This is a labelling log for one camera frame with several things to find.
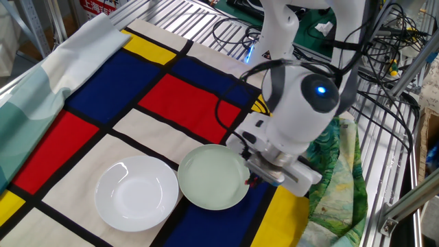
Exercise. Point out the black flat device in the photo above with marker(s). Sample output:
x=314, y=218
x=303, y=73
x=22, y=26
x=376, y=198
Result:
x=247, y=7

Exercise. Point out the grey steel shelf frame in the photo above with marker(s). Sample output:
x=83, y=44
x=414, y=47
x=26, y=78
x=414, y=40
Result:
x=34, y=24

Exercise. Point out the pale teal white cloth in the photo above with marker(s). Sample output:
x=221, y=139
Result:
x=41, y=89

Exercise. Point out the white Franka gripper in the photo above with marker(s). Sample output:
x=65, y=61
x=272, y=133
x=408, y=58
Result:
x=305, y=180

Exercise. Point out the pale green plate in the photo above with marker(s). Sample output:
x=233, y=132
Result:
x=209, y=178

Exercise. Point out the aluminium profile with bracket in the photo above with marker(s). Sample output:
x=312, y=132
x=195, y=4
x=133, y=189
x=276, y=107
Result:
x=408, y=202

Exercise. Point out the colour block tablecloth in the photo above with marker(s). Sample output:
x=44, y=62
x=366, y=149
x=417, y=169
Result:
x=164, y=137

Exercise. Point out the green painted landscape cloth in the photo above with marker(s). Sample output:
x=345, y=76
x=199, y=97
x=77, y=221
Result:
x=339, y=212

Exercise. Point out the white plate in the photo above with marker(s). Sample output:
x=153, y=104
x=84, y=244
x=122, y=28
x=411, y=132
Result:
x=137, y=193

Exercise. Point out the dark green mat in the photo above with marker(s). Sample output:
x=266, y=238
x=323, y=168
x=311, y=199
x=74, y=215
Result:
x=308, y=34

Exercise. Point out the crumpled white paper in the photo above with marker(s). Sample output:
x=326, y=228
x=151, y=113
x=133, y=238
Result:
x=324, y=28

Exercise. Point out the red white sign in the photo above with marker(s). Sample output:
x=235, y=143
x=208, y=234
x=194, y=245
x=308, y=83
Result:
x=96, y=7

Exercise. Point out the brown cardboard box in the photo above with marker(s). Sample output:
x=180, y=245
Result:
x=428, y=130

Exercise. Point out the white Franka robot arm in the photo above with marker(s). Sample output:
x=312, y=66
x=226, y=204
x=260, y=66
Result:
x=295, y=113

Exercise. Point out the aluminium profile bar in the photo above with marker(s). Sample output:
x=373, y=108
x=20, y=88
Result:
x=411, y=68

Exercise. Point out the white paper with writing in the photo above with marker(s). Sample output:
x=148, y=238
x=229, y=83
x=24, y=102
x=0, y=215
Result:
x=428, y=85

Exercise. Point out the blue plastic bag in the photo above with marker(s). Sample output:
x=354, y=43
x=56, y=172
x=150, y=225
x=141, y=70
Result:
x=433, y=159

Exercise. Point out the small red plastic clamp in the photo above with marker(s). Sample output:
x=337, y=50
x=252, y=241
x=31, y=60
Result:
x=247, y=182

